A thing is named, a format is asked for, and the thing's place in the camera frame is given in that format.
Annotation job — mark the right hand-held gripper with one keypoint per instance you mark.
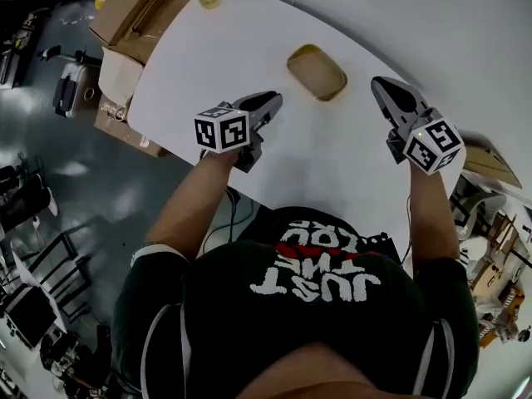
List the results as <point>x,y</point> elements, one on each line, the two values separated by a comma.
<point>434,146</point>

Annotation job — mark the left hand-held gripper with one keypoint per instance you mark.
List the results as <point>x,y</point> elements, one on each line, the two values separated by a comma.
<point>220,133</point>

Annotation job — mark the tan oval dish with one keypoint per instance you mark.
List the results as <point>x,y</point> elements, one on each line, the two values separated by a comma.
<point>308,47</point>

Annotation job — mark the person's right forearm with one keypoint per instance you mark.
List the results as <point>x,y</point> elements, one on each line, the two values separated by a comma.
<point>432,214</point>

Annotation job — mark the person's left forearm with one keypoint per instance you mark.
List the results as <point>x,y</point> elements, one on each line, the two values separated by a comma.
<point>187,206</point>

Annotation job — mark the grey chair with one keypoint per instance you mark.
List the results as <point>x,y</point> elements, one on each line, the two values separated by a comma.
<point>474,206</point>

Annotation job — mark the open cardboard box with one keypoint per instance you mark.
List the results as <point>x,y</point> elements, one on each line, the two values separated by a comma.
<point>158,23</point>

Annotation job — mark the large taped cardboard box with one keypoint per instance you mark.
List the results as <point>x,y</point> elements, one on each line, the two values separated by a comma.
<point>120,133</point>

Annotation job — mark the white paper bag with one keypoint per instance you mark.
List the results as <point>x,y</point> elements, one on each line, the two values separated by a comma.
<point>118,77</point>

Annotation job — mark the black pouch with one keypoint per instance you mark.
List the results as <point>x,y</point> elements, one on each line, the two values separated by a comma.
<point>382,247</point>

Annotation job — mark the flat cardboard box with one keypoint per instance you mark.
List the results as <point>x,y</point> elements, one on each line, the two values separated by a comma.
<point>120,15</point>

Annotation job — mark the grey hard-shell suitcase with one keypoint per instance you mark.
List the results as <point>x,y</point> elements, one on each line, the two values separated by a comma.
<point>72,87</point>

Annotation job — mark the wooden trolley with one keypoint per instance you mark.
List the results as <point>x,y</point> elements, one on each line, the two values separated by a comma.
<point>498,281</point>

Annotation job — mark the person's dark printed t-shirt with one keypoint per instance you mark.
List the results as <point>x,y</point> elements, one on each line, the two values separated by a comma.
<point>291,326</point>

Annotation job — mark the person's neck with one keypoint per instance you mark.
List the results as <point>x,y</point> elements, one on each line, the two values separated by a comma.
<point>324,372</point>

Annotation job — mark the grey laptop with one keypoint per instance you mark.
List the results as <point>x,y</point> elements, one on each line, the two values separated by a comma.
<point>29,314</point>

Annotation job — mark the black frame table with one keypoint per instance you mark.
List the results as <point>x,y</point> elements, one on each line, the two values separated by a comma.
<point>54,264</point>

